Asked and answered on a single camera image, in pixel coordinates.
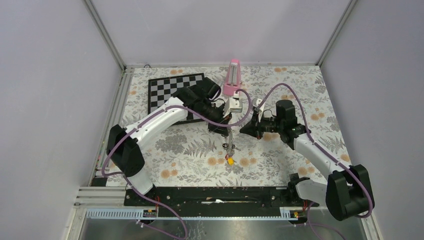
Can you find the black white chessboard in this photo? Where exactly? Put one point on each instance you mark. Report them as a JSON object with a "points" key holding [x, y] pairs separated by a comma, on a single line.
{"points": [[161, 89]]}

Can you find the pink metronome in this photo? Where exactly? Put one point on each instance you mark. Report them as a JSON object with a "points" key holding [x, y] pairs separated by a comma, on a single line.
{"points": [[232, 79]]}

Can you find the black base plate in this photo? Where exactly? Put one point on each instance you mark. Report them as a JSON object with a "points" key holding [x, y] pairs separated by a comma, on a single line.
{"points": [[174, 198]]}

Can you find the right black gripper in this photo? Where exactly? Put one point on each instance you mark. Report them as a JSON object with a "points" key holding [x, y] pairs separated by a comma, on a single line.
{"points": [[254, 128]]}

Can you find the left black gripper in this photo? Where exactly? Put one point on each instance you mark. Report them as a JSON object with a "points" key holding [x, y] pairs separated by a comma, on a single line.
{"points": [[220, 118]]}

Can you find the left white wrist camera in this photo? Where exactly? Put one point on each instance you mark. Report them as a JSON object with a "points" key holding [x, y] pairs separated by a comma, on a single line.
{"points": [[232, 104]]}

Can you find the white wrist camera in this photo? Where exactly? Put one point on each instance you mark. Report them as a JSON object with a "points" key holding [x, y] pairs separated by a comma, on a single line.
{"points": [[258, 109], [232, 104]]}

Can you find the keyring with coloured key tags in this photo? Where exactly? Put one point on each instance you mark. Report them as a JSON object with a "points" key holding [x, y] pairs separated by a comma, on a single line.
{"points": [[229, 148]]}

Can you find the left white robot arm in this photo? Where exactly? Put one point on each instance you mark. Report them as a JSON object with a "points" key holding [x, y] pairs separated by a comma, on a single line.
{"points": [[125, 143]]}

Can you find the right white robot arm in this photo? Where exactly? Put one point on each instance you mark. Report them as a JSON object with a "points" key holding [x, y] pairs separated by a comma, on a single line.
{"points": [[347, 191]]}

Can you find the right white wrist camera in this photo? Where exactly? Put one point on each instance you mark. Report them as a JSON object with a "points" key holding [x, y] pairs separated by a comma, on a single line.
{"points": [[258, 109]]}

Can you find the floral table mat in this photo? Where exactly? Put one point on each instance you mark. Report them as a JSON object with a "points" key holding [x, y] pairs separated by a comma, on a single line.
{"points": [[189, 155]]}

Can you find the grey slotted cable duct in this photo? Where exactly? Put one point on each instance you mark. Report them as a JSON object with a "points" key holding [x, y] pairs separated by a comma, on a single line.
{"points": [[209, 213]]}

